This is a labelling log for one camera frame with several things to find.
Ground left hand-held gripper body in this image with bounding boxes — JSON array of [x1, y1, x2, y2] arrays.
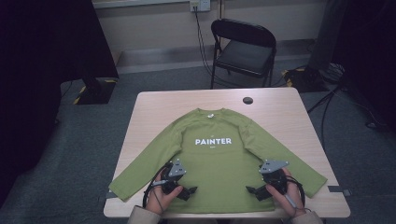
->
[[159, 158, 188, 196]]

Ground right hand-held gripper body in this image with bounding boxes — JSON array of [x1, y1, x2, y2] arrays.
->
[[258, 159, 290, 196]]

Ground green long-sleeved shirt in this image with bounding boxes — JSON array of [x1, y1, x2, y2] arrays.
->
[[107, 107, 329, 215]]

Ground person's left hand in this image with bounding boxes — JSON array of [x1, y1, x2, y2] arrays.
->
[[146, 172, 184, 216]]

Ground person's right hand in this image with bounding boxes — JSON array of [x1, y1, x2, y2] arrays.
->
[[265, 167, 308, 217]]

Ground black stand base yellow tape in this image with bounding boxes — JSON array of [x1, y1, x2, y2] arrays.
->
[[283, 66, 330, 93], [73, 77, 119, 105]]

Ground black folding chair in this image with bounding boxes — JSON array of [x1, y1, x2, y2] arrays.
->
[[210, 18, 277, 90]]

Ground grey curtain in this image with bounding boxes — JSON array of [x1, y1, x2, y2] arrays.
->
[[306, 0, 353, 73]]

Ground dark curtain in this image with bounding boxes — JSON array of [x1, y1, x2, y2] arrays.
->
[[330, 0, 396, 133]]

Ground black curtain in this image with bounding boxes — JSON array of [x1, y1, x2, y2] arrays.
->
[[0, 0, 120, 207]]

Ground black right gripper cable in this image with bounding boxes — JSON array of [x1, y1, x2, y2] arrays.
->
[[285, 175, 306, 210]]

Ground black floor cable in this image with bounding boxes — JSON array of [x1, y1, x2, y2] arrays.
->
[[306, 84, 344, 114], [320, 89, 338, 151]]

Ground black power cable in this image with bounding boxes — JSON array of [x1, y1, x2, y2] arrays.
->
[[193, 7, 244, 90]]

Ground white wall socket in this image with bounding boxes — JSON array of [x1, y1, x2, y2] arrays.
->
[[190, 0, 212, 13]]

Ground white wall conduit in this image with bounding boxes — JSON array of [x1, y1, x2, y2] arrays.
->
[[217, 0, 226, 21]]

